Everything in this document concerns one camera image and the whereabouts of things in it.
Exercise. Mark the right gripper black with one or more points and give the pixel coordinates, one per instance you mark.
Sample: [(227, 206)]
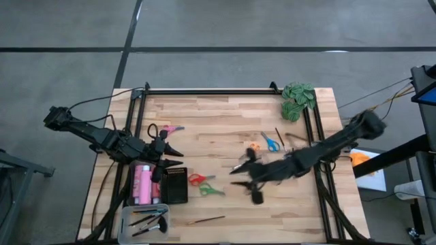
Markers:
[(260, 173)]

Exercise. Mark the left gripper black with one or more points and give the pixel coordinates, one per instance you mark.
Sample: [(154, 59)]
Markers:
[(156, 151)]

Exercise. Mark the red paint bottle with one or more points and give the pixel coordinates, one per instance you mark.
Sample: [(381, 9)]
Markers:
[(156, 192)]

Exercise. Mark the light pink paint bottle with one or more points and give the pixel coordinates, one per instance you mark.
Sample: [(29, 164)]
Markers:
[(145, 187)]

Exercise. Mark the red scissors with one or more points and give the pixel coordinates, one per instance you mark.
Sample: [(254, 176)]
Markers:
[(205, 178)]

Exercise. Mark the blue paintbrush yellow ends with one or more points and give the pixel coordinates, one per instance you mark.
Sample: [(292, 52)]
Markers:
[(160, 211)]

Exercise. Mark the black marker pen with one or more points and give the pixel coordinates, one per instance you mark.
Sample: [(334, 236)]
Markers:
[(146, 211)]

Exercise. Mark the long black paintbrush silver ferrule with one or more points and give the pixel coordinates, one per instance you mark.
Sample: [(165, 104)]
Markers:
[(143, 220)]

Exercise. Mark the thin black paintbrush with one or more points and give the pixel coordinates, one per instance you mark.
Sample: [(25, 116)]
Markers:
[(207, 220)]

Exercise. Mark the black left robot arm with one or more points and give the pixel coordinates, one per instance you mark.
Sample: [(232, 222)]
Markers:
[(98, 136)]

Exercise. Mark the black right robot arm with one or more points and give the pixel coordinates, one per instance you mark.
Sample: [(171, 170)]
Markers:
[(323, 149)]

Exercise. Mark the black mesh basket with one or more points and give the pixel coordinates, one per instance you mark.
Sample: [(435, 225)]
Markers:
[(173, 187)]

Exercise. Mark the orange scissors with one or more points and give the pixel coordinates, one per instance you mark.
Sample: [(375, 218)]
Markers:
[(259, 148)]

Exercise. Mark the pink scissors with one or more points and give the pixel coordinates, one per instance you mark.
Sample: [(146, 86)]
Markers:
[(174, 129)]

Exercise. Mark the blue scissors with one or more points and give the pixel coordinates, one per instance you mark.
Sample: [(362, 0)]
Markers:
[(269, 141)]

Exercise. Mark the green scissors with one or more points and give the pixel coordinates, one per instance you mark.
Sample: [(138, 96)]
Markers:
[(214, 192)]

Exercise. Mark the thin brown paintbrush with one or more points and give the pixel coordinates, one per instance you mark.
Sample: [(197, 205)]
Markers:
[(280, 139)]

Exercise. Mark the clear plastic container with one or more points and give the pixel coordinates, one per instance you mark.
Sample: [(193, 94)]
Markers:
[(126, 238)]

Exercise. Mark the green striped potted plant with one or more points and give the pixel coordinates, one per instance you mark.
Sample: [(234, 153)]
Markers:
[(296, 102)]

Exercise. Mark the orange cloth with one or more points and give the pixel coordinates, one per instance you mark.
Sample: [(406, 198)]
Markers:
[(359, 159)]

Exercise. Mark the white sheet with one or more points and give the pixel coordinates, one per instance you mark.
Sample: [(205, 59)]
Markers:
[(374, 182)]

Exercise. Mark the black diagonal beam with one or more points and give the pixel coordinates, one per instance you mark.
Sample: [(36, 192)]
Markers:
[(385, 160)]

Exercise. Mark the grey metal stand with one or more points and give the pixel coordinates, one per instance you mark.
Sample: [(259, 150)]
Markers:
[(20, 166)]

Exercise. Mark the white paper roll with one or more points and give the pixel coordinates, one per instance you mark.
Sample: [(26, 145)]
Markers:
[(408, 190)]

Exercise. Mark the monitor with blue screen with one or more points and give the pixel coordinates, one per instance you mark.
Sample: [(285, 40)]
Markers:
[(425, 97)]

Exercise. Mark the black aluminium table frame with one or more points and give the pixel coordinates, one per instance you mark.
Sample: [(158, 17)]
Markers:
[(211, 92)]

